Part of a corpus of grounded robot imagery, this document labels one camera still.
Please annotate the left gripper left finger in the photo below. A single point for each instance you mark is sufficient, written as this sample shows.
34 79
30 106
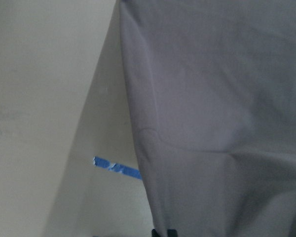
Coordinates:
154 233

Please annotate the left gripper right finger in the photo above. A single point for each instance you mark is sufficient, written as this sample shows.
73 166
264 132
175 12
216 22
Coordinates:
172 233

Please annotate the dark brown t-shirt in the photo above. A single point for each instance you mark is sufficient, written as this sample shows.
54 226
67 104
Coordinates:
211 90

